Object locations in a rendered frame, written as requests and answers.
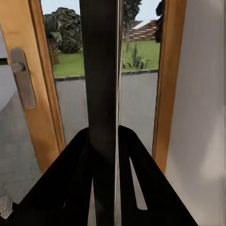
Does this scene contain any poster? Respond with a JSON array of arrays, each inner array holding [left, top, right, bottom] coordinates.
[[79, 0, 123, 226]]

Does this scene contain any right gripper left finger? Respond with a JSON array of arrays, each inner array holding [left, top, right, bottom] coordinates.
[[2, 127, 93, 226]]

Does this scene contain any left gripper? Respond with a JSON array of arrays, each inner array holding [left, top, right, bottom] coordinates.
[[0, 202, 18, 226]]

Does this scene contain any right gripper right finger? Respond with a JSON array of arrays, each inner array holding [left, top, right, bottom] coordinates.
[[118, 125, 197, 226]]

